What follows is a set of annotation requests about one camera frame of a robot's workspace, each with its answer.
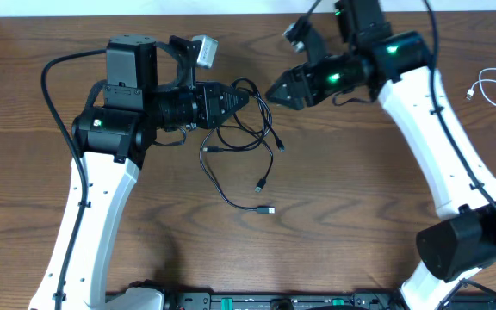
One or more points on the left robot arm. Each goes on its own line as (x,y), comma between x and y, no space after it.
(150,86)

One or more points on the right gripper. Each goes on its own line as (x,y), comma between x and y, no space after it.
(306,72)

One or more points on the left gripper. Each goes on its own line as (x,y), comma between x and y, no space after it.
(207,104)

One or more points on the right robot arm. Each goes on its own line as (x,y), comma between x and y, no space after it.
(400,72)

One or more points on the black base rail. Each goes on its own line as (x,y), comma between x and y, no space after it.
(185,298)

